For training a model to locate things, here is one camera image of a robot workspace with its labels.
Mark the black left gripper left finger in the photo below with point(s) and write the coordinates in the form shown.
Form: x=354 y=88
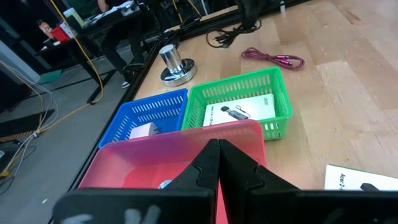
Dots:
x=140 y=208

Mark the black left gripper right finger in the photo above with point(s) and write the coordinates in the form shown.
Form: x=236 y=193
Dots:
x=311 y=208

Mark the white Acer adapter box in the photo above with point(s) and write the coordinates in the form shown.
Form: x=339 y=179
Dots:
x=348 y=179

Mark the white Acer card reader box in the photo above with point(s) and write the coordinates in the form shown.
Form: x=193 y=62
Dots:
x=261 y=112

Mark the red plastic bin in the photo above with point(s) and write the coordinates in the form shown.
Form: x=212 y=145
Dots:
x=140 y=161

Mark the blue plastic basket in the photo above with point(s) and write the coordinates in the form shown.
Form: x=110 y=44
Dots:
x=155 y=97

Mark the black hazard-striped floor mat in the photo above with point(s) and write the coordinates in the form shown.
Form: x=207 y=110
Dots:
x=21 y=124

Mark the green plastic basket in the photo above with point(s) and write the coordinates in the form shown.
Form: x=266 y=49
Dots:
x=236 y=79

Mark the silver metal stand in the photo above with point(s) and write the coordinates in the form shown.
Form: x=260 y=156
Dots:
x=174 y=62

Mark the person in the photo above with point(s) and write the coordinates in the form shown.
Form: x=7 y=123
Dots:
x=121 y=40

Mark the black background desk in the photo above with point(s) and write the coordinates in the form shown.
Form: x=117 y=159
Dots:
x=77 y=40

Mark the red cup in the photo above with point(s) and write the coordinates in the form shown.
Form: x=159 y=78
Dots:
x=59 y=34

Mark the green white container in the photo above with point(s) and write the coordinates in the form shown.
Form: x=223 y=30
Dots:
x=74 y=17

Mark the orange bottle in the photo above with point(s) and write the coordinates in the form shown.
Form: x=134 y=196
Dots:
x=44 y=28

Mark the black aluminium table frame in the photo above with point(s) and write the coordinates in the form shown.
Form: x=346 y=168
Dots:
x=211 y=25

